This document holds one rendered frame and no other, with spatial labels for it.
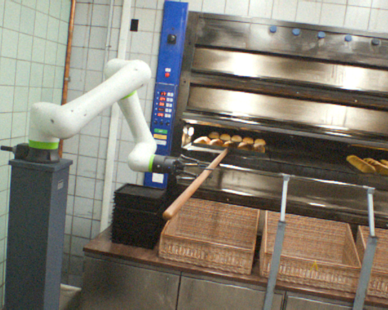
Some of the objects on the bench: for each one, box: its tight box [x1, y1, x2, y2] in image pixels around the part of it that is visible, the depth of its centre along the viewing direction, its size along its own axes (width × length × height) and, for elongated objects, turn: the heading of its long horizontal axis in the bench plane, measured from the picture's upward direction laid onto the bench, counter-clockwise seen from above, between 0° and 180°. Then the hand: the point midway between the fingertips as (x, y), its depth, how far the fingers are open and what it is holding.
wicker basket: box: [259, 211, 361, 293], centre depth 254 cm, size 49×56×28 cm
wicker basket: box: [158, 198, 261, 276], centre depth 262 cm, size 49×56×28 cm
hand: (205, 172), depth 202 cm, fingers closed on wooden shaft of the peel, 3 cm apart
